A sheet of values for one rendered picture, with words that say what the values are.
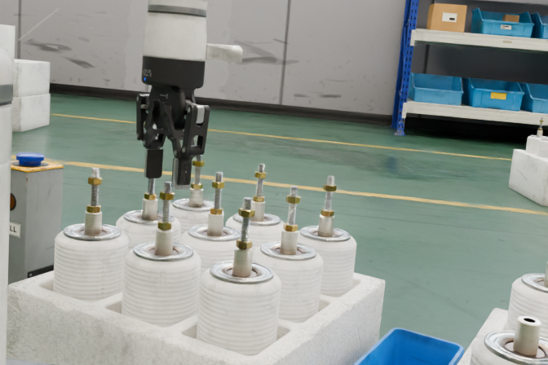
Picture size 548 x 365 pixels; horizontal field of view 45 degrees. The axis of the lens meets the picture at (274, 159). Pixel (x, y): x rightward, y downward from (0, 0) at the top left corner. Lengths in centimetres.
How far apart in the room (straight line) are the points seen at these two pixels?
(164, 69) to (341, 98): 507
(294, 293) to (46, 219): 41
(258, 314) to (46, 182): 43
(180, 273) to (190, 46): 27
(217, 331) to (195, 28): 35
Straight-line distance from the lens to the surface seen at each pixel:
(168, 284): 83
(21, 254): 106
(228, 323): 77
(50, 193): 106
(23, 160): 105
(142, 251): 85
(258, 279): 78
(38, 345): 94
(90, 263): 90
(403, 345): 106
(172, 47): 79
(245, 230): 78
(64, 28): 634
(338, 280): 98
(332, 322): 89
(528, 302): 89
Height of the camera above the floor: 51
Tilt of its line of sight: 9 degrees down
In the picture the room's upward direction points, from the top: 5 degrees clockwise
